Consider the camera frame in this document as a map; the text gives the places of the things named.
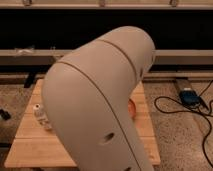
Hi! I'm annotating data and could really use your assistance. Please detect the black object on floor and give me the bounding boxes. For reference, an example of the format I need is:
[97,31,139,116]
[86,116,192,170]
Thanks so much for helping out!
[0,109,11,120]

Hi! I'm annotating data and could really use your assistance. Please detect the black cable on floor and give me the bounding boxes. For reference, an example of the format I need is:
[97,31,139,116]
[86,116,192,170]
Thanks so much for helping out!
[153,79,213,168]

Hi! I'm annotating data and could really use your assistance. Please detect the blue power box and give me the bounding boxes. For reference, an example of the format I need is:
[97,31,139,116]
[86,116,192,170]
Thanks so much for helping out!
[179,89,200,107]

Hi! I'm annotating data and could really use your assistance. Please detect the orange bowl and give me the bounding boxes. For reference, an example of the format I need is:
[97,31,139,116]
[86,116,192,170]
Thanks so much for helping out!
[128,99,136,119]

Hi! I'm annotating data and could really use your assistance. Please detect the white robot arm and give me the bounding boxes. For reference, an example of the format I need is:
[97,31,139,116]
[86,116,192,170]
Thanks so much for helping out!
[42,26,155,171]

